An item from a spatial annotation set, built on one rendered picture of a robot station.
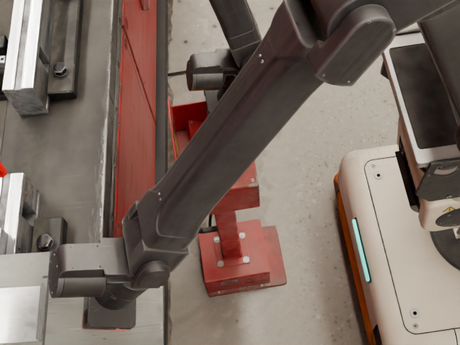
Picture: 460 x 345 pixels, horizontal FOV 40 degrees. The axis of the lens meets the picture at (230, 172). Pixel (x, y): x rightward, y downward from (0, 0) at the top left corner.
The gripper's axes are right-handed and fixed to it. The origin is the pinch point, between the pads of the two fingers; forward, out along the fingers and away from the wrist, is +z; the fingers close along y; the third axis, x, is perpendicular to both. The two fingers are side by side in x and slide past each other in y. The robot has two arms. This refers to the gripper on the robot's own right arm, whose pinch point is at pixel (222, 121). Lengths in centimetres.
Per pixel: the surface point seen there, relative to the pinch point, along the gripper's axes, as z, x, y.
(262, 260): 62, 11, -23
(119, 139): 7.7, -0.6, 21.2
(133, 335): -17, 47, 24
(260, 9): 70, -92, -43
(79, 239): -1.5, 25.2, 30.6
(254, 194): 3.5, 15.8, -5.4
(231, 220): 34.7, 8.8, -7.9
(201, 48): 77, -79, -19
